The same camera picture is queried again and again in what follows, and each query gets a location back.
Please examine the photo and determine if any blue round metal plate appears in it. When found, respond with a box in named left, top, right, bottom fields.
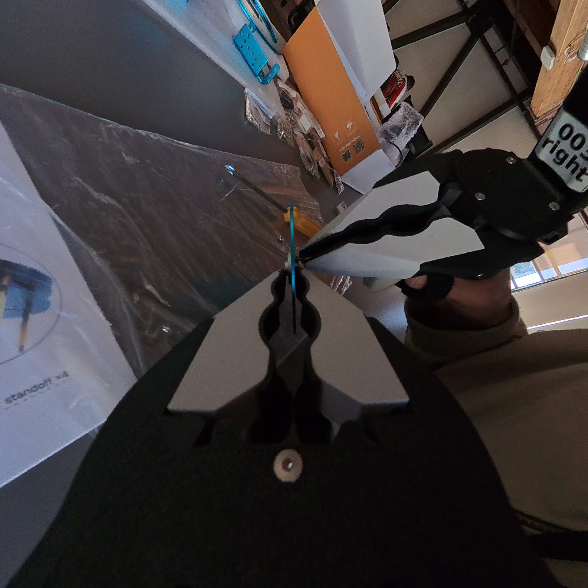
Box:
left=287, top=198, right=300, bottom=334

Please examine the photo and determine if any orange handled screwdriver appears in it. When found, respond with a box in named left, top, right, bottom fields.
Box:
left=224, top=164, right=325, bottom=240

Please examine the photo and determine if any orange white cardboard box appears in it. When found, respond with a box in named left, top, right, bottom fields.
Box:
left=281, top=0, right=399, bottom=194

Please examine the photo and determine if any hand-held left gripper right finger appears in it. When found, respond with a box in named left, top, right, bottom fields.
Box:
left=293, top=266, right=410, bottom=424

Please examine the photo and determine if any white foam sheet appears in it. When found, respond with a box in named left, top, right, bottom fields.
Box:
left=141, top=0, right=288, bottom=89

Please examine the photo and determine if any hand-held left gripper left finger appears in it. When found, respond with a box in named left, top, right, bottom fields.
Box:
left=167, top=270, right=288, bottom=415

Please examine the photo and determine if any wooden beam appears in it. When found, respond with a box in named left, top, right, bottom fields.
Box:
left=530, top=0, right=588, bottom=126

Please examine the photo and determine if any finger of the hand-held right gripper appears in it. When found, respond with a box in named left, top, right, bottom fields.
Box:
left=300, top=171, right=443, bottom=256
left=305, top=216, right=486, bottom=279

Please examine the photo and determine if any bubble wrapped black item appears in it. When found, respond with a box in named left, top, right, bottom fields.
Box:
left=376, top=101, right=424, bottom=155

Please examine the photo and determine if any pile of small parts bags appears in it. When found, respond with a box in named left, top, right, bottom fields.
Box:
left=243, top=80, right=346, bottom=194

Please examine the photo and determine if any blue perforated metal bracket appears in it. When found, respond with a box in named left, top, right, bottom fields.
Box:
left=232, top=22, right=281, bottom=86

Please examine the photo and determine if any person's right hand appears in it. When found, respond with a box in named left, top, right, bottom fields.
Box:
left=405, top=268, right=514, bottom=323

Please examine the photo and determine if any assembly guide booklet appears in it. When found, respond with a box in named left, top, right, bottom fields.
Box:
left=0, top=121, right=139, bottom=488

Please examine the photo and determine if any large blue metal ring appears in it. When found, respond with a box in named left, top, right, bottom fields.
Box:
left=236, top=0, right=280, bottom=45

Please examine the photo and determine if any clear plastic bag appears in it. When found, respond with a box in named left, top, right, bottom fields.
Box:
left=0, top=83, right=355, bottom=370

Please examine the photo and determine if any large window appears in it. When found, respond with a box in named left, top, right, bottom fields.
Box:
left=509, top=215, right=588, bottom=293

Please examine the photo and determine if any red white object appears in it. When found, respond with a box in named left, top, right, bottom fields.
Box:
left=383, top=68, right=415, bottom=109

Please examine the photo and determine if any person's right forearm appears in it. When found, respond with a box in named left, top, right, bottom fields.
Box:
left=403, top=299, right=588, bottom=534

